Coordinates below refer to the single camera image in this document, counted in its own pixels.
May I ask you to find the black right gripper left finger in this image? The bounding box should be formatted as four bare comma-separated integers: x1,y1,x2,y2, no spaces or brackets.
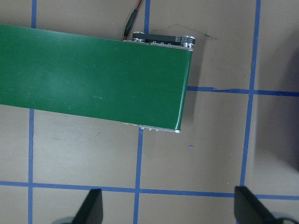
72,189,103,224

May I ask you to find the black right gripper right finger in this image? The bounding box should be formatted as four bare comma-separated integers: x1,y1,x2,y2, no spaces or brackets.
234,186,278,224

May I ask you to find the green conveyor belt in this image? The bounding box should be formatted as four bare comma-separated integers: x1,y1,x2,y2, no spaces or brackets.
0,24,192,133

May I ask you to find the red and black cable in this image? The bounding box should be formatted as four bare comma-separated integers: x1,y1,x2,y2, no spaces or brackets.
122,0,143,42

